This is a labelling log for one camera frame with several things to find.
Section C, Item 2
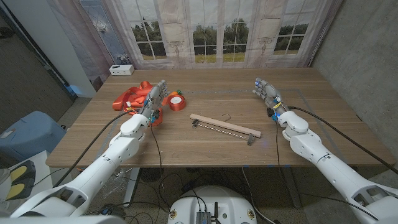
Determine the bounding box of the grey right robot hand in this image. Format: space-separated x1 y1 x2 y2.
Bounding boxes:
252 77 290 116

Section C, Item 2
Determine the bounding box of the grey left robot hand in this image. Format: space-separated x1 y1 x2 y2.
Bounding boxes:
139 79 170 121

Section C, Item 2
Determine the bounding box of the orange satin ribbon roll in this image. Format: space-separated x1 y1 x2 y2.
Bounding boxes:
112 80 187 127

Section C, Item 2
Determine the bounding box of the wooden slat clip hanger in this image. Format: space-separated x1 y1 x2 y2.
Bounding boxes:
189 113 262 146

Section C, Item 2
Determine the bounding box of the white power box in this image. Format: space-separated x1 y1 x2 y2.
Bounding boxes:
109 64 135 77

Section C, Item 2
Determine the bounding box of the printed window backdrop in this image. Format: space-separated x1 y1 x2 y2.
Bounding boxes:
46 0 345 91

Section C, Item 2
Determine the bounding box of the white table leg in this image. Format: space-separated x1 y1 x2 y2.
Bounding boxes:
123 167 141 208

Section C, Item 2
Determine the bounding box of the white robot torso base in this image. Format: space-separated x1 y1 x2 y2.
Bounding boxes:
167 185 258 224

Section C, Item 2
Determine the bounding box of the blue plastic bin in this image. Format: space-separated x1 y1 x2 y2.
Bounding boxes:
0 111 67 162

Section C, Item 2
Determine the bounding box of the black yellow foot pedal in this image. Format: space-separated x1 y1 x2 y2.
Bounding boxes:
4 160 37 202

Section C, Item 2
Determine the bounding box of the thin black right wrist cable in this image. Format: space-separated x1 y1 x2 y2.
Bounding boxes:
275 119 282 170

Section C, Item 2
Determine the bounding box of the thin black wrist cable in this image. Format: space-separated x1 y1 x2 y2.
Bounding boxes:
150 124 172 215
275 119 282 170

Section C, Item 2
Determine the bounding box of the thin black left wrist cable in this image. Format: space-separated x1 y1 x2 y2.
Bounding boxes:
150 124 172 215

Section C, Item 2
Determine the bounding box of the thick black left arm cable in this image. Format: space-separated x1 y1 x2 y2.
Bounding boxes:
52 110 139 189

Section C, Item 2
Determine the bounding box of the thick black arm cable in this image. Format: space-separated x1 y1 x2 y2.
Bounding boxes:
52 110 139 189
287 106 398 175

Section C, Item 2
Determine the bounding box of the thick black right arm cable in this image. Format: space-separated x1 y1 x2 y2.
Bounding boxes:
287 106 398 175

